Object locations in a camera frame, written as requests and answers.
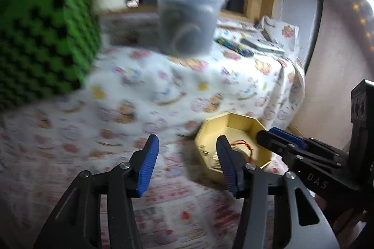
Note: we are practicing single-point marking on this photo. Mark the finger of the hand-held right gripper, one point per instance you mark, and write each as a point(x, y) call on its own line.
point(271, 142)
point(287, 136)

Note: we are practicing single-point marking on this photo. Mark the colourful patterned pouch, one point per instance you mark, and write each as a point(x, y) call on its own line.
point(233, 46)

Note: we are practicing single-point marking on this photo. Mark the strawberry printed cloth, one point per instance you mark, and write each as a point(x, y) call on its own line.
point(73, 155)

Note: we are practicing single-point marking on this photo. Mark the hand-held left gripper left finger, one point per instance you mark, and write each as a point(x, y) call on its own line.
point(147, 164)

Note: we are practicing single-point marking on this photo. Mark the grey remote control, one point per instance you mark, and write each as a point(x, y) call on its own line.
point(263, 46)

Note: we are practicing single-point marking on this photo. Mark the yellow octagonal box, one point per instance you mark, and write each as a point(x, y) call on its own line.
point(210, 132)

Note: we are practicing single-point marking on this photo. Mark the silver jewelry piece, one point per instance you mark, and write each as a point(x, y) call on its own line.
point(216, 160)

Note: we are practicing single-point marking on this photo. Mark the teddy bear printed cloth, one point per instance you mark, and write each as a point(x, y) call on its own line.
point(204, 85)

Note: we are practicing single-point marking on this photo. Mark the clear plastic container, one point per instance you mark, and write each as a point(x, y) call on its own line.
point(188, 12)

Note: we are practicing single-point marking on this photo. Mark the green checkerboard board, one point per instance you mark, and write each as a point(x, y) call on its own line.
point(43, 47)

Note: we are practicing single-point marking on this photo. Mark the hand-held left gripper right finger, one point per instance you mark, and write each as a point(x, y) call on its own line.
point(229, 167)

